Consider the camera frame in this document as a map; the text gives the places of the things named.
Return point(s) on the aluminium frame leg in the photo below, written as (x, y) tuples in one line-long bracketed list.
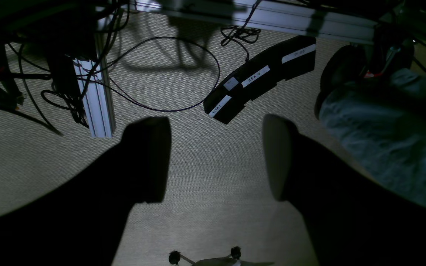
[(98, 100)]

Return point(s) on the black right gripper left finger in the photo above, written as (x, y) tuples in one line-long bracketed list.
[(81, 223)]

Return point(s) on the aluminium frame crossbar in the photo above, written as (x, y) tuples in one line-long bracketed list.
[(269, 15)]

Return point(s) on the person's leg in jeans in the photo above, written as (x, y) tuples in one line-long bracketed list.
[(383, 127)]

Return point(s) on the black shoe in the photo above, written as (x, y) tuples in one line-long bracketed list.
[(344, 66)]

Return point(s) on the black foot pedal with labels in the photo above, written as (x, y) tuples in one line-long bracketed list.
[(284, 61)]

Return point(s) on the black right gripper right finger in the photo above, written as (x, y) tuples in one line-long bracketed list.
[(351, 220)]

